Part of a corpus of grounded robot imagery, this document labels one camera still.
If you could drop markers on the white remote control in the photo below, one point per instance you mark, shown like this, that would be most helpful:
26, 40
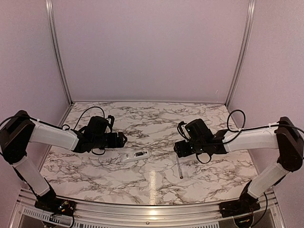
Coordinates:
135, 156

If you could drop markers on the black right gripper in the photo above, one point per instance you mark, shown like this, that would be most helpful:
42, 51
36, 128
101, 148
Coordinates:
181, 150

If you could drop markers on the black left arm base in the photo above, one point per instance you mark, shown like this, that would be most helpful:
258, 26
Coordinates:
56, 205

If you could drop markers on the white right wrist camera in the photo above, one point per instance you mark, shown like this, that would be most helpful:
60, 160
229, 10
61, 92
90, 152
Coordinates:
180, 130

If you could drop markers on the aluminium frame right post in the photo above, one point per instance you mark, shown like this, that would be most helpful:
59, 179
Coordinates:
242, 52

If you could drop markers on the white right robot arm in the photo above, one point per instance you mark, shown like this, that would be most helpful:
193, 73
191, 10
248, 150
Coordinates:
282, 135

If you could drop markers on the aluminium frame post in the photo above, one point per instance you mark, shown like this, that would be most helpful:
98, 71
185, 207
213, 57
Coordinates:
242, 52
56, 48

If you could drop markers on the aluminium frame left post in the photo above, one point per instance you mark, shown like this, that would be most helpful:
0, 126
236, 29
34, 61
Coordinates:
56, 48

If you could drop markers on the aluminium front rail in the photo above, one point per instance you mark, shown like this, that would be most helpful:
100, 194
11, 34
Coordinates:
107, 215

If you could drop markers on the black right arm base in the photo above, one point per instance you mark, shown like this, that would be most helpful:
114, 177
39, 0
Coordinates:
245, 204

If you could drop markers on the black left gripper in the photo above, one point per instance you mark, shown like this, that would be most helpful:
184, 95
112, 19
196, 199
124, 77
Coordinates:
120, 143

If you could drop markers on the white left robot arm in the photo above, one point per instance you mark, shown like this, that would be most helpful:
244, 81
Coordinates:
21, 129

